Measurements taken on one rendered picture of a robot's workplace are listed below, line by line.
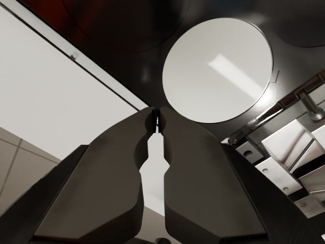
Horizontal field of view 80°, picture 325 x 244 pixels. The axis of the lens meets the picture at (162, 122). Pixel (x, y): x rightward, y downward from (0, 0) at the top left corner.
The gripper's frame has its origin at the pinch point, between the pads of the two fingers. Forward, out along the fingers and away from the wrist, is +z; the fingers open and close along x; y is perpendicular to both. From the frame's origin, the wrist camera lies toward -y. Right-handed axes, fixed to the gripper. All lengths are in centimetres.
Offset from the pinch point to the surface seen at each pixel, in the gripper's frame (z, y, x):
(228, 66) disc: 7.3, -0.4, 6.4
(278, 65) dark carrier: 7.3, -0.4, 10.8
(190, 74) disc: 7.3, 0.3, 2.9
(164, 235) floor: 97, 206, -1
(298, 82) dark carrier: 7.3, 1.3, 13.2
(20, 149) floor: 98, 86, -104
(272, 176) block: 6.5, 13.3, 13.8
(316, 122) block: 7.3, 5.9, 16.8
